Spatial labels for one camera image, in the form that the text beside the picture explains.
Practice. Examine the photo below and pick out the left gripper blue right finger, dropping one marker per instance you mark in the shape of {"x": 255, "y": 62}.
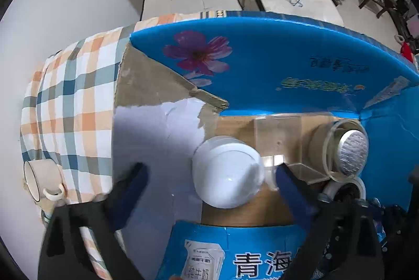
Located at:
{"x": 299, "y": 197}

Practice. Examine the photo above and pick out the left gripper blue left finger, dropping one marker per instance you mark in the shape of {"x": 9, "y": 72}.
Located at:
{"x": 124, "y": 196}

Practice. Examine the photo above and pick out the white ring black tin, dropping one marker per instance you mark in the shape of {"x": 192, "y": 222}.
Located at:
{"x": 346, "y": 191}

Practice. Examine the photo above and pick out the clear acrylic cube box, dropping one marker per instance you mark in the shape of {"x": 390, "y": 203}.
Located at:
{"x": 285, "y": 138}

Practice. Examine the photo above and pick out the round metal mesh-top tin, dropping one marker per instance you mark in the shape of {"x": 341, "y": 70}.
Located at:
{"x": 339, "y": 149}

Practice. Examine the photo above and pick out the white round tin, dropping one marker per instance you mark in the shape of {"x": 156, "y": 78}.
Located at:
{"x": 227, "y": 173}

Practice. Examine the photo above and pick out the white ceramic mug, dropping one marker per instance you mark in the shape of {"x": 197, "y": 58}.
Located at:
{"x": 44, "y": 180}

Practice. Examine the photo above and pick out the plaid orange blue cloth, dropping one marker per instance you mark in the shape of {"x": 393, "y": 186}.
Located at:
{"x": 99, "y": 106}

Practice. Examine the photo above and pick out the blue cardboard milk box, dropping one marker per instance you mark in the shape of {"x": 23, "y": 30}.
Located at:
{"x": 274, "y": 64}

